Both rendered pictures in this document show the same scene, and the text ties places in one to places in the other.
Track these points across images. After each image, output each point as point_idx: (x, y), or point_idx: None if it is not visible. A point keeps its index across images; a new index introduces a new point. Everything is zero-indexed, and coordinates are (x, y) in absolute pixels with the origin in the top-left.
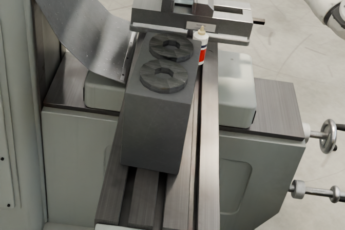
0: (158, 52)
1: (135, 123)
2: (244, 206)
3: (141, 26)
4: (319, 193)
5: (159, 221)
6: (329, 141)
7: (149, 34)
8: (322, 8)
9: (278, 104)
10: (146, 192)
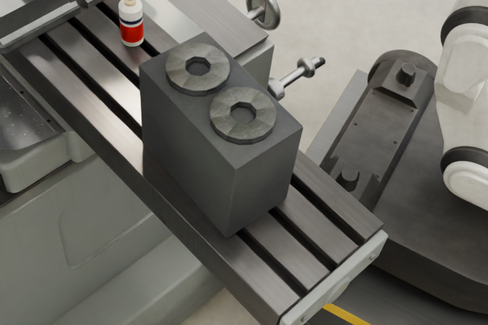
0: (200, 87)
1: (245, 189)
2: None
3: (15, 38)
4: (294, 78)
5: (318, 258)
6: (274, 15)
7: (147, 67)
8: None
9: (205, 12)
10: (284, 244)
